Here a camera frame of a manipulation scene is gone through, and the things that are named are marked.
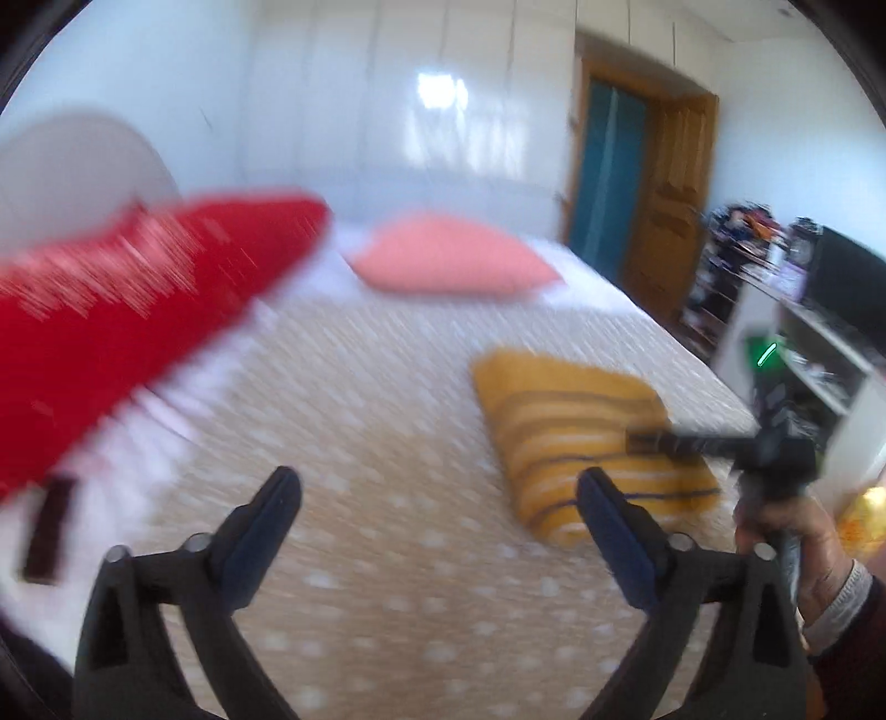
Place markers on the red floral pillow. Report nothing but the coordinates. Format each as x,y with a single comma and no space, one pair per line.
124,311

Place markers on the white wardrobe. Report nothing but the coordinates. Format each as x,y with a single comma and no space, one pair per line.
387,90

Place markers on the yellow shiny object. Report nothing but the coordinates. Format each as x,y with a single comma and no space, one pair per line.
865,523

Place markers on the white desk shelf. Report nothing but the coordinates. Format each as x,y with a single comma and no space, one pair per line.
830,374

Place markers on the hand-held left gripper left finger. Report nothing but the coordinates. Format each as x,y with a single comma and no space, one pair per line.
259,533

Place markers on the person's right hand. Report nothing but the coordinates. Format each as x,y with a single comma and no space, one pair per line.
820,547

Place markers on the pink ribbed pillow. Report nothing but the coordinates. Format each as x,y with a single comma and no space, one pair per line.
450,259

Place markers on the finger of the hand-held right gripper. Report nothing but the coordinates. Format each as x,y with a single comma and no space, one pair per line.
685,443

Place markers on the black monitor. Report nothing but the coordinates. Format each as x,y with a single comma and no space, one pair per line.
848,277

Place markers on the brown wooden door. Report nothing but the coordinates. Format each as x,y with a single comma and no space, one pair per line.
675,201

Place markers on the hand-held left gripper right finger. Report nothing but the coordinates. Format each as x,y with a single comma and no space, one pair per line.
619,533

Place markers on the beige dotted bed sheet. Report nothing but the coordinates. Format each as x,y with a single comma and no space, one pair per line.
387,429

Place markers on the teal door curtain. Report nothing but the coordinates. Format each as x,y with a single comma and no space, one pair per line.
609,180

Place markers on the grey rounded headboard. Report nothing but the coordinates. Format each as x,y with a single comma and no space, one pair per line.
76,166

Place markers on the person's right forearm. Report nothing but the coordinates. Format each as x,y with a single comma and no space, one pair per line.
855,637

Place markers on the yellow striped knit sweater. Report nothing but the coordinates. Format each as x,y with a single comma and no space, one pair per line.
554,429

